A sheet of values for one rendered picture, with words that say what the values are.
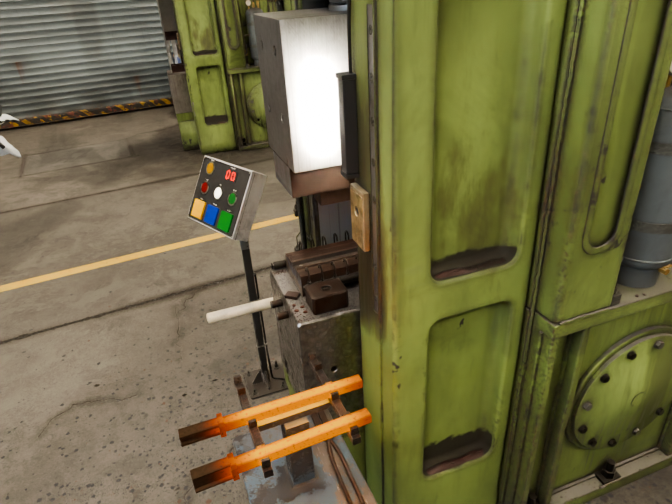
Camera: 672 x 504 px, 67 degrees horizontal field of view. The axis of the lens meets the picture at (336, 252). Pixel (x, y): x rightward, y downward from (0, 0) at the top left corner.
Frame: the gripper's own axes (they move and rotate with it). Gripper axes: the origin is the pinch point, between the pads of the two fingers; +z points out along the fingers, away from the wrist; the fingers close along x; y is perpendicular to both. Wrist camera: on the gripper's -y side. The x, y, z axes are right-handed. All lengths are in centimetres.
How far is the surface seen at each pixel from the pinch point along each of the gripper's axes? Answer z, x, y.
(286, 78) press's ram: 10, 34, -93
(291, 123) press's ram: 18, 41, -87
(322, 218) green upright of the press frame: 70, 43, -65
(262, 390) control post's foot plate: 133, 80, 23
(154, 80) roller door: 428, -532, 301
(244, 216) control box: 65, 28, -35
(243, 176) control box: 61, 15, -42
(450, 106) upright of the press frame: 21, 60, -125
